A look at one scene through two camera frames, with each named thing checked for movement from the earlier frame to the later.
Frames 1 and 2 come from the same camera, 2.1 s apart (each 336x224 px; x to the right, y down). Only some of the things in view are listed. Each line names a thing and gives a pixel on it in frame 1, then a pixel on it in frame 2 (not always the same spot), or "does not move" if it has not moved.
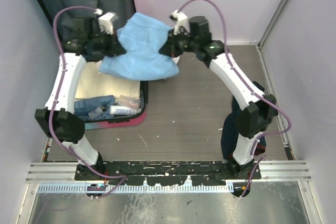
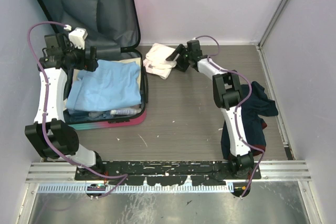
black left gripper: [114, 49] → [90, 64]
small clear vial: [97, 112] does not move
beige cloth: [91, 83] → [137, 60]
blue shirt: [141, 38] → [112, 84]
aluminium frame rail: [272, 172] does not move
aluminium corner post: [274, 20] does not move
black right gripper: [169, 48] → [180, 50]
